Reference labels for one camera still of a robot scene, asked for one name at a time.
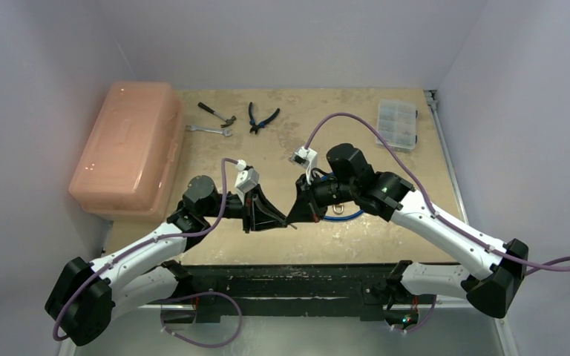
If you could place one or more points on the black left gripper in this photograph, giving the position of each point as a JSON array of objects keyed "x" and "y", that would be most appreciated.
[{"x": 258, "y": 214}]

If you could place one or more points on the blue cable lock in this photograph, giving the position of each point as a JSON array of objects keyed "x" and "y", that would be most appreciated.
[{"x": 332, "y": 218}]

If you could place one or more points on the silver open-end wrench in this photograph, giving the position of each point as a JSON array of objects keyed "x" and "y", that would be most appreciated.
[{"x": 226, "y": 132}]

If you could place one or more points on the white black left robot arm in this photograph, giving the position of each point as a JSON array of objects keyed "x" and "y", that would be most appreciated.
[{"x": 89, "y": 295}]

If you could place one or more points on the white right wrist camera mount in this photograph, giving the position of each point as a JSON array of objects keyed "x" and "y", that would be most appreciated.
[{"x": 306, "y": 158}]

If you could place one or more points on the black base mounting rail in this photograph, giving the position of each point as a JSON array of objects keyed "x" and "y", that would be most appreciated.
[{"x": 361, "y": 290}]

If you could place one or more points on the brass padlock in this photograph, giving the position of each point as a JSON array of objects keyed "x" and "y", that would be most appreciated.
[{"x": 338, "y": 209}]

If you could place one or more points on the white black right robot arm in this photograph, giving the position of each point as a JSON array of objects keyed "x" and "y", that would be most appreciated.
[{"x": 487, "y": 272}]

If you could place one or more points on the clear plastic organizer box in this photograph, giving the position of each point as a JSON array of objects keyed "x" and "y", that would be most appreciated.
[{"x": 396, "y": 124}]

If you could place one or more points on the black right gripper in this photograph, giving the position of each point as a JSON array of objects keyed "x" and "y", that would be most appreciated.
[{"x": 309, "y": 197}]

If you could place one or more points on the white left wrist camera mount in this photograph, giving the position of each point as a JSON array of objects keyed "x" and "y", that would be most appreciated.
[{"x": 247, "y": 179}]

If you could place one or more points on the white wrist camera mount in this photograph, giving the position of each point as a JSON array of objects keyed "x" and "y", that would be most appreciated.
[
  {"x": 306, "y": 158},
  {"x": 247, "y": 179}
]

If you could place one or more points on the pink translucent storage bin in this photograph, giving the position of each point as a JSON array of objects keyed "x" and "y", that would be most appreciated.
[{"x": 128, "y": 165}]

